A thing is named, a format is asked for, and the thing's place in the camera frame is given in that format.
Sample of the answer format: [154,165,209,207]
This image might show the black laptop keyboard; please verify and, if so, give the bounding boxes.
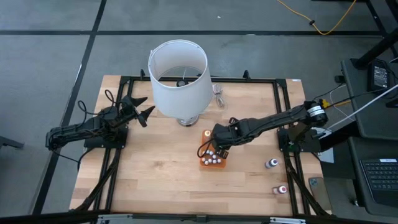
[359,157,398,208]

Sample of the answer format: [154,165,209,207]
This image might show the white cable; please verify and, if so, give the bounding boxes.
[328,83,398,130]

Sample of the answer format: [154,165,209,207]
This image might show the silver metal bracket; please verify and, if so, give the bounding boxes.
[269,217,307,224]
[97,213,134,224]

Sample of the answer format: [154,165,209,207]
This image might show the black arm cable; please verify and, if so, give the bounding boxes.
[76,89,118,118]
[197,138,215,159]

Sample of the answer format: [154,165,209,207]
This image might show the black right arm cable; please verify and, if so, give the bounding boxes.
[197,138,215,159]

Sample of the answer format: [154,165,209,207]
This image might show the black aluminium table frame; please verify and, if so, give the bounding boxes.
[70,68,331,218]

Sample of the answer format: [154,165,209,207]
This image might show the black side desk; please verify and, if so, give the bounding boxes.
[340,58,398,141]

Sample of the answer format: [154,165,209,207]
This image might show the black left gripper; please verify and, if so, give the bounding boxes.
[108,95,155,125]

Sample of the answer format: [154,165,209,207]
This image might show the white shade silver table lamp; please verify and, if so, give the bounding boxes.
[147,39,214,127]

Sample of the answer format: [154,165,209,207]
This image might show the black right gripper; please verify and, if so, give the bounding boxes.
[211,117,251,151]

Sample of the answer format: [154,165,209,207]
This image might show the yellow extension cable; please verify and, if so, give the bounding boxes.
[275,0,358,35]

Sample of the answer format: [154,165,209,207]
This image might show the black stand leg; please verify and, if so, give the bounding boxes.
[353,0,398,70]

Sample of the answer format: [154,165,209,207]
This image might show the orange translucent plastic container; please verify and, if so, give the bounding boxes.
[199,128,227,169]

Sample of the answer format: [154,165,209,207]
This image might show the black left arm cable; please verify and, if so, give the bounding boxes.
[76,89,118,118]

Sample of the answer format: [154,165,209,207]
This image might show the clear plastic wrapper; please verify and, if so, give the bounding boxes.
[212,83,226,108]

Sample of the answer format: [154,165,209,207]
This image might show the purple food coloring bottle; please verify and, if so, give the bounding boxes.
[264,158,279,170]

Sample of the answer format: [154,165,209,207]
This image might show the black power cables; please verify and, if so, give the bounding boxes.
[310,81,386,110]

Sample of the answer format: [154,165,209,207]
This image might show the grey chair base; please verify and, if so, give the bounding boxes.
[0,136,24,150]

